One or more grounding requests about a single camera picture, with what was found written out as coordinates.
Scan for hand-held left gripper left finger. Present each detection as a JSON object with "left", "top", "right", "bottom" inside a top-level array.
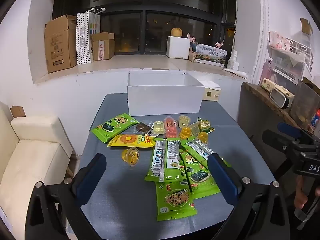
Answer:
[{"left": 24, "top": 153, "right": 107, "bottom": 240}]

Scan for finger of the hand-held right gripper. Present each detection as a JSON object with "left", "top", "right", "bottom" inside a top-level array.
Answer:
[
  {"left": 277, "top": 122, "right": 313, "bottom": 139},
  {"left": 262, "top": 129, "right": 297, "bottom": 153}
]

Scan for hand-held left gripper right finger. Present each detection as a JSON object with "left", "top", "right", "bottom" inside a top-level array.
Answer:
[{"left": 207, "top": 152, "right": 290, "bottom": 240}]

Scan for green seaweed snack packet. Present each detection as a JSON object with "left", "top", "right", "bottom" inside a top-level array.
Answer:
[
  {"left": 144, "top": 137, "right": 188, "bottom": 182},
  {"left": 155, "top": 180, "right": 198, "bottom": 222},
  {"left": 179, "top": 152, "right": 221, "bottom": 200},
  {"left": 90, "top": 114, "right": 139, "bottom": 142},
  {"left": 180, "top": 137, "right": 232, "bottom": 168}
]

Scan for white cardboard box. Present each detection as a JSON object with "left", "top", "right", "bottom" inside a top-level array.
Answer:
[{"left": 127, "top": 70, "right": 206, "bottom": 117}]

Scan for person's right hand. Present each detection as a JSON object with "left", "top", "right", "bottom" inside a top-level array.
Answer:
[{"left": 294, "top": 175, "right": 310, "bottom": 209}]

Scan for dark wooden side table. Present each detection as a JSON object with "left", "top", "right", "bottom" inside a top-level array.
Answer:
[{"left": 237, "top": 81, "right": 320, "bottom": 155}]

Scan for clear plastic container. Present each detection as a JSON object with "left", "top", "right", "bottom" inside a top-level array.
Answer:
[{"left": 290, "top": 80, "right": 320, "bottom": 130}]

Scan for cream desk clock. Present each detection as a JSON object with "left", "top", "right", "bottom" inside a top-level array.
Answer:
[{"left": 269, "top": 86, "right": 295, "bottom": 109}]

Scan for small yellow box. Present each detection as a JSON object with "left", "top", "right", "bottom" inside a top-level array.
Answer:
[{"left": 261, "top": 78, "right": 278, "bottom": 90}]

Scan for yellow snack packet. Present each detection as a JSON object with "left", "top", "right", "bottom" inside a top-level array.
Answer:
[{"left": 107, "top": 133, "right": 157, "bottom": 148}]

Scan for small green snack packet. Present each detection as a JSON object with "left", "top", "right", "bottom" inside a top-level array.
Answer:
[{"left": 197, "top": 117, "right": 215, "bottom": 133}]

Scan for clear plastic shelf rack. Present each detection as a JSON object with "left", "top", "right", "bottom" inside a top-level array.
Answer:
[{"left": 261, "top": 55, "right": 305, "bottom": 85}]

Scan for cream leather sofa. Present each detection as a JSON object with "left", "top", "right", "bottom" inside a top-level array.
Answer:
[{"left": 0, "top": 101, "right": 73, "bottom": 233}]

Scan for pink jelly cup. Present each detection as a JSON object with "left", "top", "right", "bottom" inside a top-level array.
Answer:
[
  {"left": 165, "top": 127, "right": 179, "bottom": 139},
  {"left": 164, "top": 116, "right": 178, "bottom": 129}
]

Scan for clear brown jerky packet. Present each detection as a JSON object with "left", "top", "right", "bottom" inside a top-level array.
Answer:
[{"left": 131, "top": 120, "right": 154, "bottom": 137}]

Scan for white paper sheets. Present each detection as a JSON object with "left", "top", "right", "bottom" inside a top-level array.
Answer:
[{"left": 222, "top": 68, "right": 248, "bottom": 78}]

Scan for wooden tissue box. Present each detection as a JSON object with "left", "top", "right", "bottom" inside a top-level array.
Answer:
[{"left": 199, "top": 80, "right": 222, "bottom": 102}]

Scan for white drawer organiser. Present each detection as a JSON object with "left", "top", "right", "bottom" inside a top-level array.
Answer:
[{"left": 269, "top": 31, "right": 314, "bottom": 63}]

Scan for white plastic bottle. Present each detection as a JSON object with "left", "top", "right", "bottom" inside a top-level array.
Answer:
[{"left": 227, "top": 51, "right": 239, "bottom": 71}]

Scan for brown cardboard scrap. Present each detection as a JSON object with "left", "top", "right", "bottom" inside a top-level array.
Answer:
[{"left": 9, "top": 106, "right": 26, "bottom": 118}]

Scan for landscape printed flat box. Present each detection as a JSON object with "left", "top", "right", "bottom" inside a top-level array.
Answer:
[{"left": 194, "top": 44, "right": 228, "bottom": 67}]

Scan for small brown cardboard box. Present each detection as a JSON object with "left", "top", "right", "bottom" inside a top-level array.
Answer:
[{"left": 90, "top": 32, "right": 115, "bottom": 62}]

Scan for white foam box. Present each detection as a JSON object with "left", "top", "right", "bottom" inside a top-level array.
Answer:
[{"left": 166, "top": 36, "right": 191, "bottom": 60}]

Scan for large brown cardboard box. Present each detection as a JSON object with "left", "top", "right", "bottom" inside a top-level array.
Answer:
[{"left": 44, "top": 14, "right": 78, "bottom": 73}]

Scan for white dotted paper bag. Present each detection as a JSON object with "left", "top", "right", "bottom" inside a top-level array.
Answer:
[{"left": 76, "top": 7, "right": 107, "bottom": 65}]

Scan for dark glass window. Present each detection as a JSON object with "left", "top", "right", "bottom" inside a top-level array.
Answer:
[{"left": 52, "top": 0, "right": 237, "bottom": 55}]

